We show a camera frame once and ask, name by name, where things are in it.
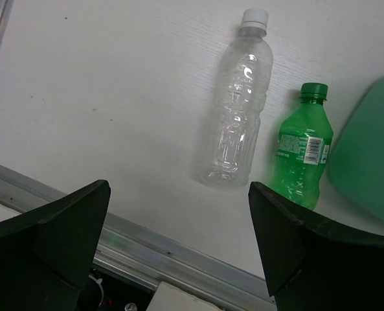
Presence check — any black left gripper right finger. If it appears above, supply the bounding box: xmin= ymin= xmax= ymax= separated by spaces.
xmin=248 ymin=182 xmax=384 ymax=310

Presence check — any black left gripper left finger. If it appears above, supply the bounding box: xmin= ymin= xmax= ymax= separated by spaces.
xmin=0 ymin=179 xmax=110 ymax=310

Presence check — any clear unlabelled plastic bottle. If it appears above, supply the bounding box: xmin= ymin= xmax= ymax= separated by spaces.
xmin=199 ymin=8 xmax=273 ymax=187

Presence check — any green plastic bin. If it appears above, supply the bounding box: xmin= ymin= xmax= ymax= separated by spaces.
xmin=328 ymin=77 xmax=384 ymax=221

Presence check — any green soda bottle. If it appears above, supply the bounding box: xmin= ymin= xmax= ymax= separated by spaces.
xmin=269 ymin=82 xmax=333 ymax=210

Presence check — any aluminium table frame rail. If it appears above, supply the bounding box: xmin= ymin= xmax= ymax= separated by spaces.
xmin=0 ymin=1 xmax=275 ymax=310

